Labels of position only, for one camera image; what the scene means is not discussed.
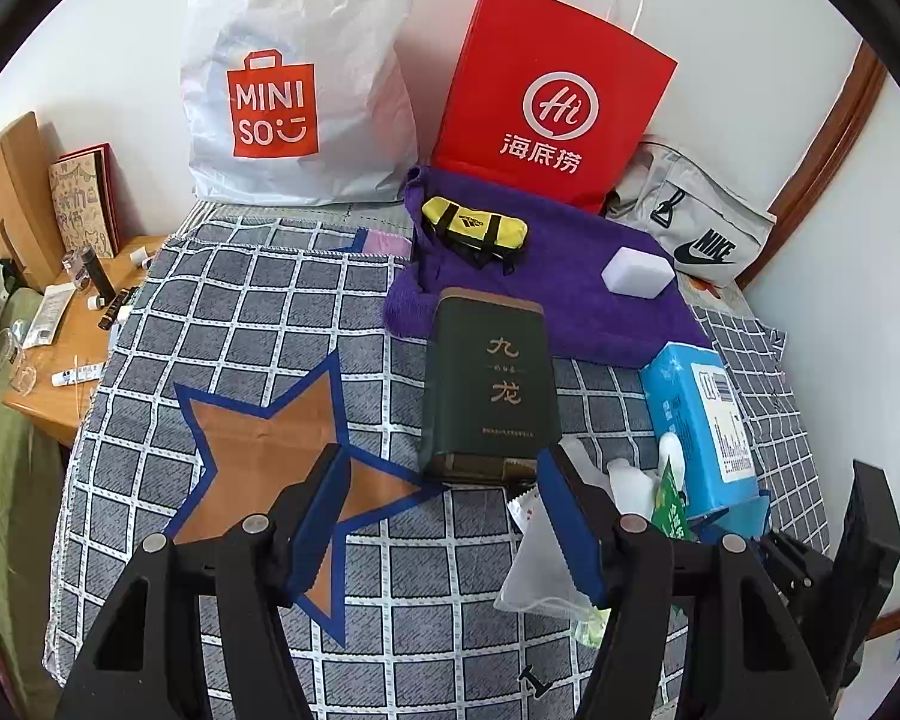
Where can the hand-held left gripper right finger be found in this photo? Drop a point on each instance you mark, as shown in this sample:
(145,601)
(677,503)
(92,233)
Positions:
(562,517)

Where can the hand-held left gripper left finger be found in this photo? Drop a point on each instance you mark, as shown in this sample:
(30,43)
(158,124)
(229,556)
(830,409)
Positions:
(319,517)

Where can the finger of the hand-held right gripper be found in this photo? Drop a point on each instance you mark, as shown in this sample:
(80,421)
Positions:
(874,540)
(795,570)

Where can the translucent plastic bag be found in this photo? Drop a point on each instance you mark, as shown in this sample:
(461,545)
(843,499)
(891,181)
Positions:
(532,570)

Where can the green sachet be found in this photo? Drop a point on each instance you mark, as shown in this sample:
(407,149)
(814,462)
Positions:
(675,510)

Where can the white sachet with red print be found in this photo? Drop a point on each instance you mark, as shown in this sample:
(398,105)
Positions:
(529,514)

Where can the white crumpled wrapper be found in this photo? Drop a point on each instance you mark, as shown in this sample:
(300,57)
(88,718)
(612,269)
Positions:
(581,465)

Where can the dark green tin box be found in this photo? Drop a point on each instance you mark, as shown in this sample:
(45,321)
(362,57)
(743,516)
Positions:
(487,405)

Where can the blue tissue pack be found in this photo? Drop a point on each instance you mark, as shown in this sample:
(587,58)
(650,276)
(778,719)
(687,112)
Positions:
(682,405)

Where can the grey checked star blanket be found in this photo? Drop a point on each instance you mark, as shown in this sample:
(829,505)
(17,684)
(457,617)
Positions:
(195,330)

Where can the purple towel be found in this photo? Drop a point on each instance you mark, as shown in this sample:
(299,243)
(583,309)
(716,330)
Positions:
(570,292)

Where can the white sponge block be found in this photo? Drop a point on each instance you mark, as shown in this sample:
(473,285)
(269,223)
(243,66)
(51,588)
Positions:
(637,274)

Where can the small printed white tube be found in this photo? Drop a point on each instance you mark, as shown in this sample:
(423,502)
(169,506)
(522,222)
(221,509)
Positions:
(79,375)

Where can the wooden nightstand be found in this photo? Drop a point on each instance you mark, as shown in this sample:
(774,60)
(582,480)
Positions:
(60,405)

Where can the light checked bedsheet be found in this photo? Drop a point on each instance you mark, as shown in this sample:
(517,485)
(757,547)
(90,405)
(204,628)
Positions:
(270,211)

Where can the yellow mini duffel pouch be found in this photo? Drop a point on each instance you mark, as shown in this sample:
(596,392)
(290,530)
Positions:
(450,214)

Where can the black cosmetic tube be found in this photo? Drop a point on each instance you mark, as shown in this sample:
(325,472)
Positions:
(99,274)

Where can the white cream tube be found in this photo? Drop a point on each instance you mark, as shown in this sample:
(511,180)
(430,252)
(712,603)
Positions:
(45,319)

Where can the grey sports bag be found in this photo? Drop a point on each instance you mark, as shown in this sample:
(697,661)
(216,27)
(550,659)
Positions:
(690,202)

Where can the small clear box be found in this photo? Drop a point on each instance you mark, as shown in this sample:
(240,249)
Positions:
(77,270)

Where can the clear glass cup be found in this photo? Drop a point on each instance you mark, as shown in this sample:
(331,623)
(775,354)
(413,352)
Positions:
(7,352)

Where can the red book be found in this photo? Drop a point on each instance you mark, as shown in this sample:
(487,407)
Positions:
(112,187)

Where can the doodle cover notebook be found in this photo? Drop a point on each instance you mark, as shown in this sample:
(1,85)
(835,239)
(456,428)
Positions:
(82,202)

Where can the wooden board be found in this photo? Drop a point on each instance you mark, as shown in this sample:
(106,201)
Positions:
(22,187)

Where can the white plastic shopping bag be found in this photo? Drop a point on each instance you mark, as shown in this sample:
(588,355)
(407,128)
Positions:
(307,52)

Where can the red paper bag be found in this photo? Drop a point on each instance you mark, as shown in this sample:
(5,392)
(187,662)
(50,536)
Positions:
(540,37)

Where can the brown wooden door frame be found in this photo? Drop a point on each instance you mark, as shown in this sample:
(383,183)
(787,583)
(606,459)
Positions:
(832,157)

